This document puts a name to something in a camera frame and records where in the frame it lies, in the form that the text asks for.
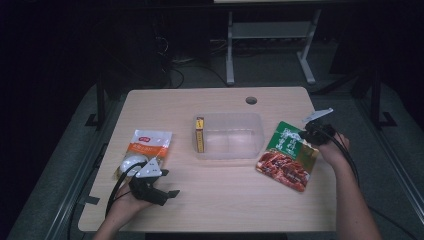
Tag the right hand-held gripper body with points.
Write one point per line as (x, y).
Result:
(320, 133)

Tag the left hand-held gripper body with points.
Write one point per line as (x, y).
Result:
(150, 170)

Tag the white and orange food pouch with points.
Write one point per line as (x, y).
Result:
(150, 146)

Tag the green sauce packet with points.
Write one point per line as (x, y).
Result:
(286, 163)

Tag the clear plastic container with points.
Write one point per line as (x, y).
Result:
(233, 136)

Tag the person's right hand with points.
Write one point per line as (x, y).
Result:
(336, 150)

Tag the person's left hand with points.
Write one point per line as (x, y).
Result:
(128, 205)

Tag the black metal stand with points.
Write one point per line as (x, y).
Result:
(100, 100)
(376, 100)

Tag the grey tape strip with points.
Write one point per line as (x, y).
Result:
(90, 200)

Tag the aluminium floor rail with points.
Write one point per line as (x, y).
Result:
(80, 180)
(393, 160)

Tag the white metal table frame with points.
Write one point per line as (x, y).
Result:
(270, 30)

